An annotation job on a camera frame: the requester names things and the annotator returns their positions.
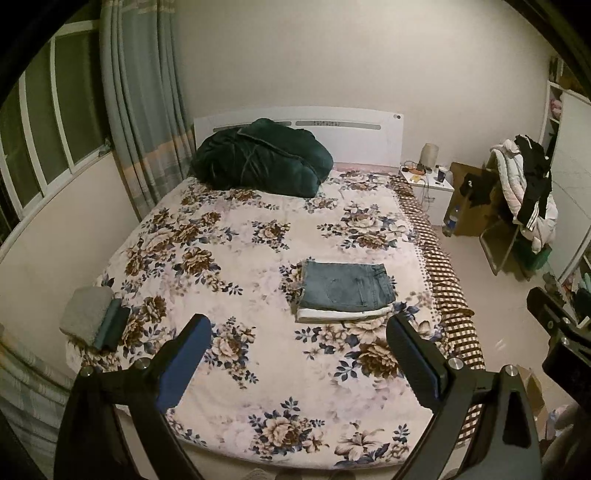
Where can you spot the dark cup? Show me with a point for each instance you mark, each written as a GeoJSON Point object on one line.
{"type": "Point", "coordinates": [442, 174]}

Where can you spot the beige table lamp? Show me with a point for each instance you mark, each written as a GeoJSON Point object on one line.
{"type": "Point", "coordinates": [430, 156]}

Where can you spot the blue denim pants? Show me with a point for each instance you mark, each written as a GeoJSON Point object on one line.
{"type": "Point", "coordinates": [344, 286]}

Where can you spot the green storage box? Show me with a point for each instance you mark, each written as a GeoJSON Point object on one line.
{"type": "Point", "coordinates": [538, 261]}

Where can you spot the brown checkered bed sheet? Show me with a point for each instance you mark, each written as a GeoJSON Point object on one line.
{"type": "Point", "coordinates": [438, 272]}

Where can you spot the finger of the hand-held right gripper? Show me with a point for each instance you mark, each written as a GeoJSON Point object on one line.
{"type": "Point", "coordinates": [547, 307]}

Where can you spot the white nightstand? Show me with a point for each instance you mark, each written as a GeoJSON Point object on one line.
{"type": "Point", "coordinates": [434, 196]}

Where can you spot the white shelf unit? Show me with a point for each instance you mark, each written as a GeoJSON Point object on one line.
{"type": "Point", "coordinates": [554, 106]}

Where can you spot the striped cloth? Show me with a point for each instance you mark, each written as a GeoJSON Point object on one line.
{"type": "Point", "coordinates": [27, 392]}

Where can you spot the white-framed window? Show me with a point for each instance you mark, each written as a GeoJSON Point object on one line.
{"type": "Point", "coordinates": [41, 120]}

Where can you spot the folded dark green cloth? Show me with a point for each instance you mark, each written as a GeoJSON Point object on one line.
{"type": "Point", "coordinates": [111, 325]}

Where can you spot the folded white cloth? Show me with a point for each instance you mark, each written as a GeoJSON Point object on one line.
{"type": "Point", "coordinates": [341, 315]}

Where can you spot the floral bed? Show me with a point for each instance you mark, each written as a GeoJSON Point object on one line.
{"type": "Point", "coordinates": [258, 258]}

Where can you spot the black cloth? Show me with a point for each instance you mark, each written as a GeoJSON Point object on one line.
{"type": "Point", "coordinates": [480, 187]}

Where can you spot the folded grey cloth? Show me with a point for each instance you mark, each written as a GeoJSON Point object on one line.
{"type": "Point", "coordinates": [83, 314]}

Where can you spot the grey-blue curtain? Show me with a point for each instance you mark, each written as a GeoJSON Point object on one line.
{"type": "Point", "coordinates": [138, 115]}

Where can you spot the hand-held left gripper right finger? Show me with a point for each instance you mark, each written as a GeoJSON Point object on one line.
{"type": "Point", "coordinates": [433, 376]}

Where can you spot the dark green duvet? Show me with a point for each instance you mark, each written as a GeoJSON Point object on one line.
{"type": "Point", "coordinates": [258, 159]}

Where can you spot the plastic water bottle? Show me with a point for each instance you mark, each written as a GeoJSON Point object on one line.
{"type": "Point", "coordinates": [451, 222]}

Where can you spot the large brown cardboard box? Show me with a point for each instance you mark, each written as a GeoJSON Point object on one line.
{"type": "Point", "coordinates": [471, 217]}

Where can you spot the small brown cardboard box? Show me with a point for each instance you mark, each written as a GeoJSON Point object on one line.
{"type": "Point", "coordinates": [533, 390]}

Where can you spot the white padded jacket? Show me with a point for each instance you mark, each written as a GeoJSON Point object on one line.
{"type": "Point", "coordinates": [510, 184]}

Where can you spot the white bed headboard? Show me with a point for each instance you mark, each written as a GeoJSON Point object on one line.
{"type": "Point", "coordinates": [360, 138]}

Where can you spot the black garment with white stripes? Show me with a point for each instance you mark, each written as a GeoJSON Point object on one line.
{"type": "Point", "coordinates": [535, 175]}

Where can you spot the metal chair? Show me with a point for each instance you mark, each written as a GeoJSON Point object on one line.
{"type": "Point", "coordinates": [501, 244]}

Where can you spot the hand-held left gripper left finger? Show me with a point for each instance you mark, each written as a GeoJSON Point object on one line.
{"type": "Point", "coordinates": [182, 364]}

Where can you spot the white wardrobe door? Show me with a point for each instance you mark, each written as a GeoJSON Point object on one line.
{"type": "Point", "coordinates": [572, 184]}

